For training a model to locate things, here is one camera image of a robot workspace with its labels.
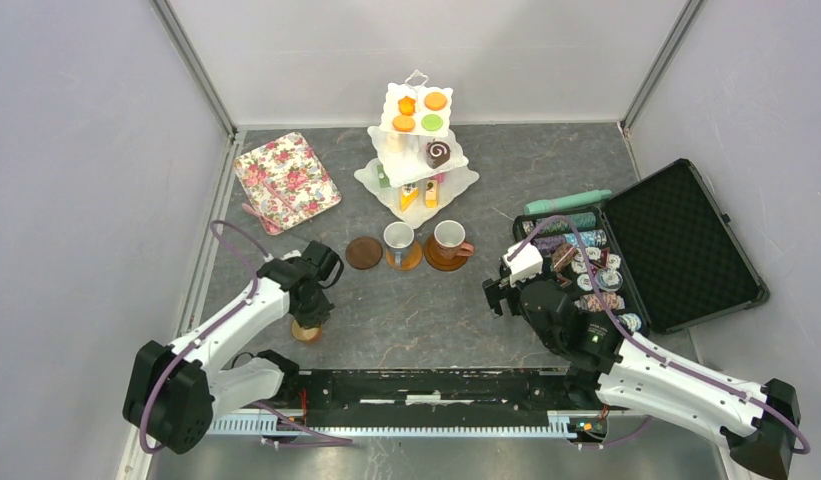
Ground orange mug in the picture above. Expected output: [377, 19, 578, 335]
[291, 321, 323, 343]

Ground purple chip stack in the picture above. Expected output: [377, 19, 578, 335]
[532, 235, 567, 256]

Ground blue yellow chip stack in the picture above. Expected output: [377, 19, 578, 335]
[536, 218, 570, 235]

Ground green round macaron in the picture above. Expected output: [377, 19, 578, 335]
[420, 113, 444, 132]

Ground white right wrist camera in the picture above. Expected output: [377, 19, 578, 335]
[501, 244, 543, 286]

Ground orange round macaron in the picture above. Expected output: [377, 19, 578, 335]
[424, 91, 448, 111]
[391, 114, 416, 133]

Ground dark brown wooden coaster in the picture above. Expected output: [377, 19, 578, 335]
[345, 236, 383, 270]

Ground pink brown chip stack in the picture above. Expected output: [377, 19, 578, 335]
[575, 292, 627, 312]

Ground light orange wooden coaster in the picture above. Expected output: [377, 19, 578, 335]
[386, 241, 424, 271]

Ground green square cake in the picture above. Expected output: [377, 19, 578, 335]
[376, 163, 391, 188]

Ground black open carrying case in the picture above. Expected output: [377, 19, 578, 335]
[513, 159, 769, 335]

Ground large brown wooden saucer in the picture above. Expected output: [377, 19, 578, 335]
[422, 235, 469, 272]

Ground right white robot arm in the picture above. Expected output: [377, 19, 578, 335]
[482, 278, 807, 479]

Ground teal cylindrical handle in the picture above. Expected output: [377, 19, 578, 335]
[523, 190, 613, 215]

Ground cream round pastry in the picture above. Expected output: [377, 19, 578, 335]
[384, 133, 405, 153]

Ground white mug pink handle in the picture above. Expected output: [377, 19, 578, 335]
[433, 220, 475, 260]

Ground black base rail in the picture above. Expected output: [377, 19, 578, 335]
[264, 367, 606, 430]

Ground yellow cake slice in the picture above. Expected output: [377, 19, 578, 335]
[399, 183, 419, 211]

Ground chocolate swirl roll cake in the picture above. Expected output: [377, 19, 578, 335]
[425, 140, 451, 169]

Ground orange star pastry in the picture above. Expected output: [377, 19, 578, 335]
[397, 96, 416, 116]

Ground floral rectangular tray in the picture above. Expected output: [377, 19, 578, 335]
[233, 132, 342, 219]

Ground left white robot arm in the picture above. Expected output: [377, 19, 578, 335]
[122, 241, 344, 454]

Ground light blue chip stack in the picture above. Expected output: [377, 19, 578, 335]
[563, 229, 608, 247]

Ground green chip stack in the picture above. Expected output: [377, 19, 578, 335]
[564, 212, 598, 232]

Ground loose white poker chips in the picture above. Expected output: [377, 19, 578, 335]
[569, 247, 624, 292]

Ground orange yellow cake piece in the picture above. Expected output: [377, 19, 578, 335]
[424, 179, 440, 209]

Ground pink-tipped metal tongs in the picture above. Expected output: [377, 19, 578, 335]
[240, 181, 319, 235]

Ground white three-tier dessert stand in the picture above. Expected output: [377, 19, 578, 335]
[354, 70, 480, 229]

